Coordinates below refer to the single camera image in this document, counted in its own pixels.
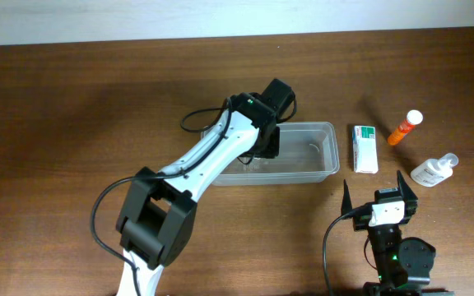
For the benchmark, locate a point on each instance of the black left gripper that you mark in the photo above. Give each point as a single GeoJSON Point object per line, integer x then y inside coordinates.
{"type": "Point", "coordinates": [271, 142]}

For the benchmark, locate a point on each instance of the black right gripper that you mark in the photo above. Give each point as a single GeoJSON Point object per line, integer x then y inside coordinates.
{"type": "Point", "coordinates": [411, 206]}

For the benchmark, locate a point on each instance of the white squeeze bottle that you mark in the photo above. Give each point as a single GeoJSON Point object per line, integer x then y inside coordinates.
{"type": "Point", "coordinates": [434, 171]}

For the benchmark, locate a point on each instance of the orange tube white cap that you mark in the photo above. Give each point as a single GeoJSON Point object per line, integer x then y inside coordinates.
{"type": "Point", "coordinates": [413, 118]}

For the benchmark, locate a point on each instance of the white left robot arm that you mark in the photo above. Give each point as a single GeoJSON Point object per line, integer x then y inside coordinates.
{"type": "Point", "coordinates": [158, 213]}

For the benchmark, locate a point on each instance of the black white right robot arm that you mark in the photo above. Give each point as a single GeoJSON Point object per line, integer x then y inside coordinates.
{"type": "Point", "coordinates": [403, 264]}

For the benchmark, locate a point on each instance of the clear plastic container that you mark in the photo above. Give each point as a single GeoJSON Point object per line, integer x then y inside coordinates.
{"type": "Point", "coordinates": [308, 154]}

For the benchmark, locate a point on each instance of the white green medicine box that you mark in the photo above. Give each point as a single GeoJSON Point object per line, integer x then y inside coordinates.
{"type": "Point", "coordinates": [365, 159]}

